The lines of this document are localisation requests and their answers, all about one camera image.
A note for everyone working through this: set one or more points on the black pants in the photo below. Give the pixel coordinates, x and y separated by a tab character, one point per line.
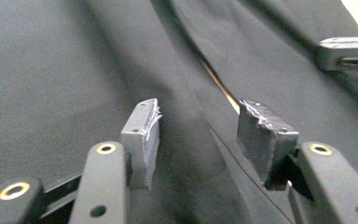
59	77

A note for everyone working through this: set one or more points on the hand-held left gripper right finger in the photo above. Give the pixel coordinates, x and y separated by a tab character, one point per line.
264	146

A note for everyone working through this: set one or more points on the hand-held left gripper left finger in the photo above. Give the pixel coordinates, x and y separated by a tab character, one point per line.
138	140

